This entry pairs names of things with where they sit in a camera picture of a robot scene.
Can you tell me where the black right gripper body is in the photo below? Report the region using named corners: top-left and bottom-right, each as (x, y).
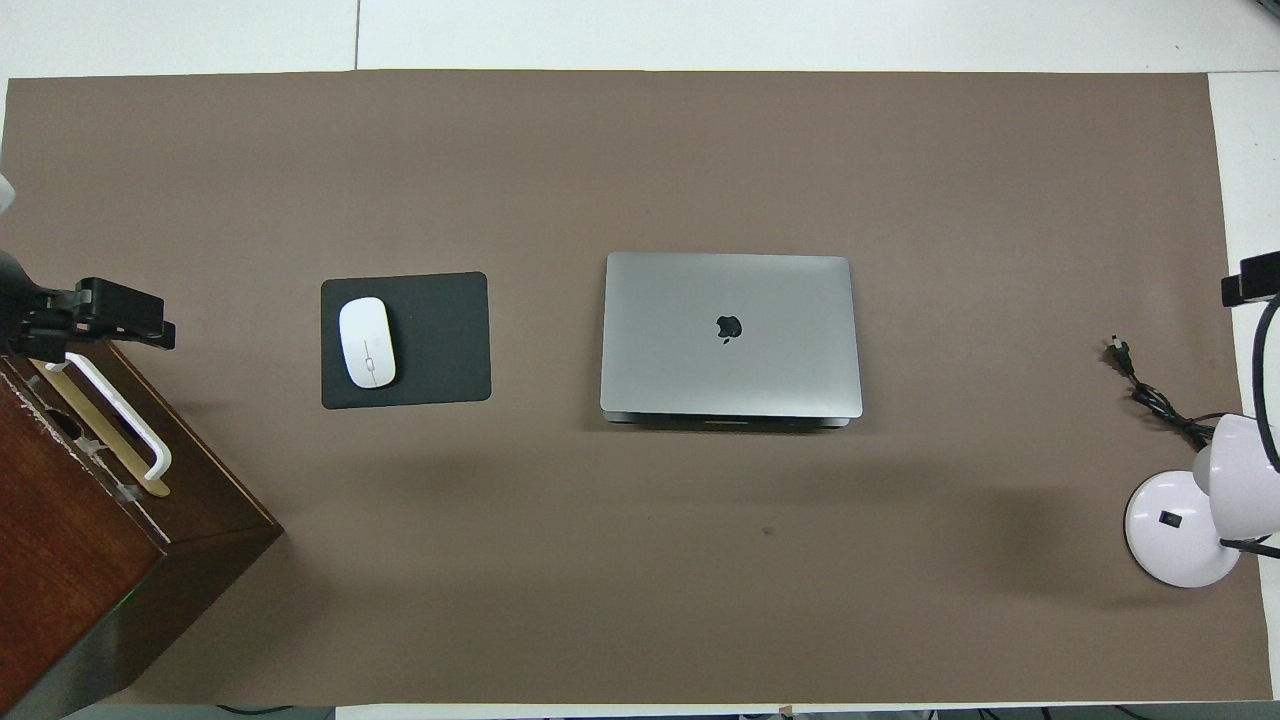
top-left (1240, 254), bottom-right (1280, 301)

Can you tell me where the black lamp power cord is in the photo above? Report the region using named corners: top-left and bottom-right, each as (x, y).
top-left (1108, 337), bottom-right (1217, 451)

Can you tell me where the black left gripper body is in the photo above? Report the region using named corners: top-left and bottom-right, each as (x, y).
top-left (0, 252), bottom-right (83, 361)

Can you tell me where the dark wooden box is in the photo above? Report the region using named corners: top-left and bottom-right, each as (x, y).
top-left (0, 340), bottom-right (284, 720)

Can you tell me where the brown table mat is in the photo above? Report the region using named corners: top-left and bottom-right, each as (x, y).
top-left (0, 70), bottom-right (1273, 706)

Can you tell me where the white computer mouse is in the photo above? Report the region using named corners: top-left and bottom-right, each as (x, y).
top-left (338, 297), bottom-right (397, 390)

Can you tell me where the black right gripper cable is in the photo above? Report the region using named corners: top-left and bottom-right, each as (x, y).
top-left (1253, 292), bottom-right (1280, 473)

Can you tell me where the white box handle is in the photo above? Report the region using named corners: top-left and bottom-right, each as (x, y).
top-left (45, 352), bottom-right (173, 481)

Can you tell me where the white desk lamp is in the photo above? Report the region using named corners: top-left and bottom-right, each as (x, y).
top-left (1124, 413), bottom-right (1280, 589)

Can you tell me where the grey aluminium laptop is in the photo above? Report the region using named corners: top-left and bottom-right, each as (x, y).
top-left (600, 251), bottom-right (864, 429)

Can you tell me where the black mouse pad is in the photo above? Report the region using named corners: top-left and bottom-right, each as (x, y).
top-left (320, 271), bottom-right (492, 410)

